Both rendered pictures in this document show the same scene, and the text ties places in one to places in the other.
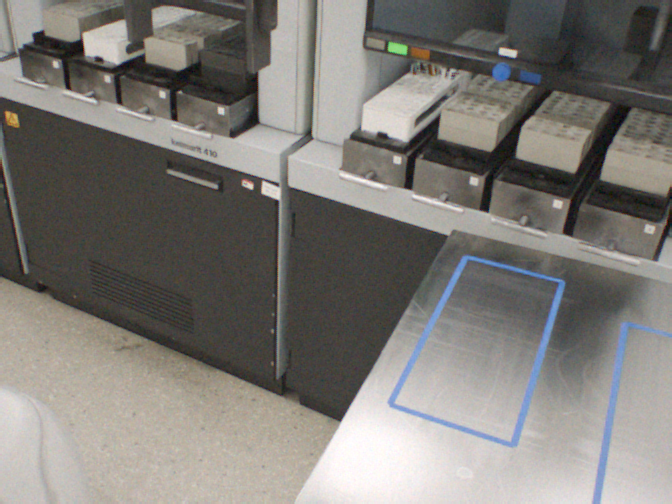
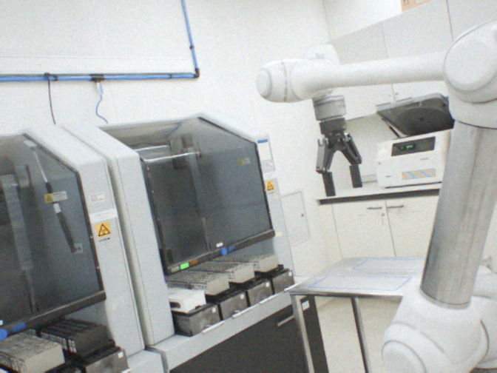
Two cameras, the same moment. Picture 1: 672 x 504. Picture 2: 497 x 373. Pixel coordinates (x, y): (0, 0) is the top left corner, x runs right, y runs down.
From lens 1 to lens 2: 1.64 m
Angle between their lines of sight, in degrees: 72
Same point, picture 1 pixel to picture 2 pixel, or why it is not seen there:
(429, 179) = (228, 308)
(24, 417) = not seen: hidden behind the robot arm
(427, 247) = (237, 343)
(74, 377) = not seen: outside the picture
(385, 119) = (195, 299)
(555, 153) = (246, 273)
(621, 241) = (286, 284)
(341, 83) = (159, 302)
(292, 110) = (137, 337)
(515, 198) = (256, 292)
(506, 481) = not seen: hidden behind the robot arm
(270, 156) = (156, 360)
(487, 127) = (224, 279)
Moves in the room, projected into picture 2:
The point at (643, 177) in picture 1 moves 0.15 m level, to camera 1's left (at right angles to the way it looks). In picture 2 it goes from (270, 264) to (260, 273)
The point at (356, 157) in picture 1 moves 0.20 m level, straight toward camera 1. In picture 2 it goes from (197, 323) to (247, 319)
